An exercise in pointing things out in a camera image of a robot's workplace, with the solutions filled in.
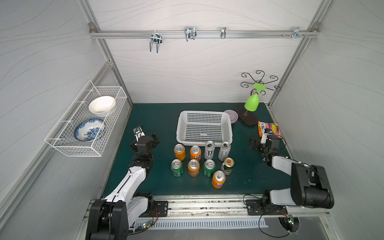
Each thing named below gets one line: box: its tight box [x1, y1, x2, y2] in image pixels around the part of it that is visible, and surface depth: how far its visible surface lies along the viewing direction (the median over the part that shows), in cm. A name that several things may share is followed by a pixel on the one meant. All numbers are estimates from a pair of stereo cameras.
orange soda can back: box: [188, 159, 200, 178], surface depth 80 cm
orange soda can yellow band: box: [174, 143, 186, 162], surface depth 86 cm
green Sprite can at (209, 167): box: [203, 159, 216, 178], surface depth 80 cm
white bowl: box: [88, 95, 116, 118], surface depth 73 cm
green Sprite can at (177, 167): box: [171, 158, 184, 177], surface depth 80 cm
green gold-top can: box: [220, 157, 235, 176], surface depth 81 cm
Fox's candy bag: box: [257, 121, 284, 138], surface depth 105 cm
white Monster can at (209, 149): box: [204, 140, 216, 160], surface depth 84 cm
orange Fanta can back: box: [211, 170, 226, 189], surface depth 76 cm
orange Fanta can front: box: [190, 145, 202, 162], surface depth 85 cm
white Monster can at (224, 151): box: [218, 141, 232, 162], surface depth 84 cm
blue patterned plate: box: [74, 118, 104, 142], surface depth 65 cm
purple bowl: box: [224, 109, 239, 124], surface depth 111 cm
